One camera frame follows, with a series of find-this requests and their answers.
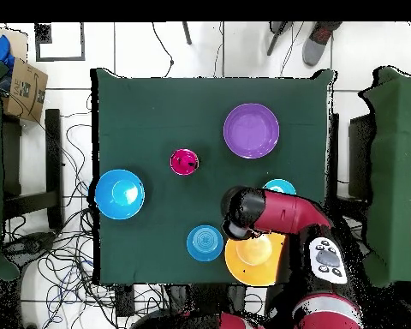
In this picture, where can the black tripod stand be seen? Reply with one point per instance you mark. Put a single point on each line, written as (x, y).
(275, 39)

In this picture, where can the large blue bowl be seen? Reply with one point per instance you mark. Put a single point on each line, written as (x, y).
(106, 202)

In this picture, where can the dark green table cloth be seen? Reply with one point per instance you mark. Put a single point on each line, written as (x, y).
(140, 102)

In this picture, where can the red cup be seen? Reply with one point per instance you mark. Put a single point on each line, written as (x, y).
(184, 161)

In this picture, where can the person's foot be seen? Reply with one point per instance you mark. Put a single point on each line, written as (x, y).
(315, 48)

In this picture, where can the plain cardboard box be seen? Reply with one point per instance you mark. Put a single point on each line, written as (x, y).
(19, 44)

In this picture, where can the medium blue bowl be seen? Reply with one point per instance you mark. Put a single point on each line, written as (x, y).
(204, 243)

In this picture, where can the black square floor frame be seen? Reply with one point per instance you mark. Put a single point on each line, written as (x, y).
(60, 59)

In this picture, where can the blue bag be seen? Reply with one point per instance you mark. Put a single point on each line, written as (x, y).
(0, 48)

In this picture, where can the large orange bowl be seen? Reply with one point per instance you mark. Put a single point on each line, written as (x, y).
(253, 270)

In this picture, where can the black pedestal foot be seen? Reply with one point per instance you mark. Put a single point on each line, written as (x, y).
(27, 245)

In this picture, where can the wide purple bowl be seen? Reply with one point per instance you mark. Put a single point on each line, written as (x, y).
(251, 131)

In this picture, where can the black bench frame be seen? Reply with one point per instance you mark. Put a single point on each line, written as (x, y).
(53, 154)

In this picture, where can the printed cardboard box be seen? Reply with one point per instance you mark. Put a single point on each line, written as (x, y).
(24, 92)

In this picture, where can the small light blue ribbed bowl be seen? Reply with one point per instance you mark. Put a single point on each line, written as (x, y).
(284, 186)

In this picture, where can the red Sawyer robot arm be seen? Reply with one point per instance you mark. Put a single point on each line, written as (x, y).
(284, 212)

